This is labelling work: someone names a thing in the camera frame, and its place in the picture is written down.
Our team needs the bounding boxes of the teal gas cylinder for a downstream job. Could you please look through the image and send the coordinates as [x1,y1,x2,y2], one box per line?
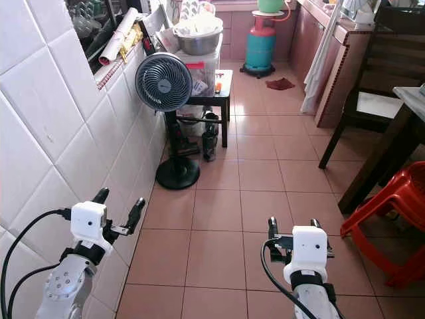
[240,11,279,80]

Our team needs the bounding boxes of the white rolled paper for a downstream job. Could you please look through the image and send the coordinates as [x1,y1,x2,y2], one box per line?
[98,7,141,68]

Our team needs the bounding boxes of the large steel mixing bowl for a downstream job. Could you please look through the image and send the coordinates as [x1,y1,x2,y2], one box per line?
[172,15,225,57]

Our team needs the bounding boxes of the dark red floor rag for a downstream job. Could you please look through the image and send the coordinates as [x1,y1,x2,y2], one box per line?
[264,76,298,92]

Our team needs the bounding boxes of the clear plastic storage box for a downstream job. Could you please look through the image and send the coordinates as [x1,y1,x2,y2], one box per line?
[182,49,224,99]

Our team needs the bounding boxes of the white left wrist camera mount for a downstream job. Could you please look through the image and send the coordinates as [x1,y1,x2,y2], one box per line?
[69,200,110,257]

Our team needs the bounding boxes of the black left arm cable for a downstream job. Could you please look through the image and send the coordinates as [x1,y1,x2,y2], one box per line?
[7,263,65,319]
[0,207,75,319]

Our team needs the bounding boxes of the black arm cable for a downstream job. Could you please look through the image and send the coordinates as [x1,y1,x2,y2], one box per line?
[7,263,65,319]
[260,239,321,319]
[0,207,75,319]

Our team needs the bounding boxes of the red plastic stool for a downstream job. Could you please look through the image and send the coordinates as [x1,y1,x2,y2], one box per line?
[339,160,425,290]

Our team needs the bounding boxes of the dark wooden chair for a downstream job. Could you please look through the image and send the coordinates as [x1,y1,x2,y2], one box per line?
[318,5,425,171]

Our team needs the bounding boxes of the small black side table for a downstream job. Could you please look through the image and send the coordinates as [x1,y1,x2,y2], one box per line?
[185,68,234,150]

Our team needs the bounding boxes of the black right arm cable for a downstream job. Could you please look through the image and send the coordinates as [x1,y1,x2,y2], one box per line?
[260,239,321,319]

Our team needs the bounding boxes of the brown kitchen counter cabinet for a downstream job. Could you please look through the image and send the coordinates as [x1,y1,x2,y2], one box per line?
[288,0,373,130]

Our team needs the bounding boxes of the black handheld vacuum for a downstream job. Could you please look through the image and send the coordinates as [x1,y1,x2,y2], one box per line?
[201,111,220,163]

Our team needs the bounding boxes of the white hanging cloth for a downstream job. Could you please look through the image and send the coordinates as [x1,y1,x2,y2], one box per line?
[299,0,350,116]

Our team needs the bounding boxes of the green plastic basin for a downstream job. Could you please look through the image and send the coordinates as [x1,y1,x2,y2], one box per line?
[256,0,287,15]

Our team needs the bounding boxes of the black standing fan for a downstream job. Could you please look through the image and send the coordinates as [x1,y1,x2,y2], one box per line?
[134,53,202,192]

